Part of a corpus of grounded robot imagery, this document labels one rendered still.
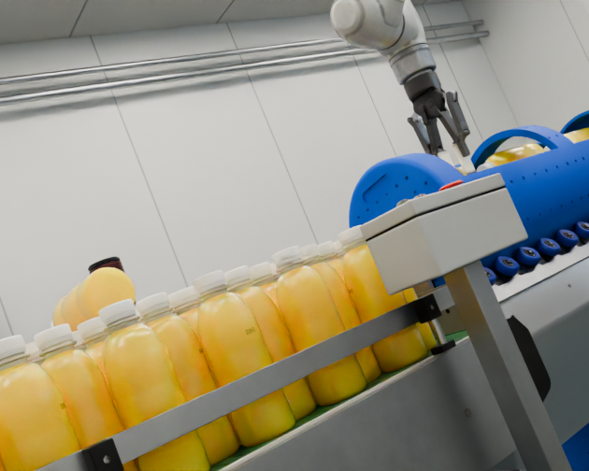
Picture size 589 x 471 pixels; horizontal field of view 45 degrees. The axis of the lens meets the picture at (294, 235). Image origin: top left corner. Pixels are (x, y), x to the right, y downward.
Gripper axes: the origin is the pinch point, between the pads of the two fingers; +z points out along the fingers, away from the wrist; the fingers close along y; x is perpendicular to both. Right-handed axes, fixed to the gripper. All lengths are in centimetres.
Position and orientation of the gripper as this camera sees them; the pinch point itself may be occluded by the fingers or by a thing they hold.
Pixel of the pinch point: (456, 163)
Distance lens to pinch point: 157.7
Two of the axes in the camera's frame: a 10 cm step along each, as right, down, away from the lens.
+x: -7.4, 2.3, -6.3
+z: 3.8, 9.2, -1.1
